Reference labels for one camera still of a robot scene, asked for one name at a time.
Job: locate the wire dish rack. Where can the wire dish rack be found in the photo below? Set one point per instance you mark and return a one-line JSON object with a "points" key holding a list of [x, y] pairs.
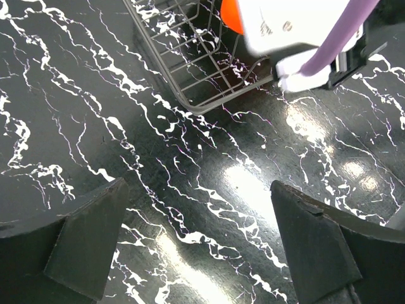
{"points": [[203, 61]]}

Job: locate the orange bowl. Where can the orange bowl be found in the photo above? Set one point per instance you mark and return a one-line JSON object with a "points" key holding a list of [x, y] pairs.
{"points": [[229, 13]]}

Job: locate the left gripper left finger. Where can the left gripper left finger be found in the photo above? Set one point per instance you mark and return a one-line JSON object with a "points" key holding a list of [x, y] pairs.
{"points": [[63, 255]]}

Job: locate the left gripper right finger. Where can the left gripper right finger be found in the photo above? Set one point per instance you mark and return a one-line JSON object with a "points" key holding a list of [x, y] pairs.
{"points": [[336, 257]]}

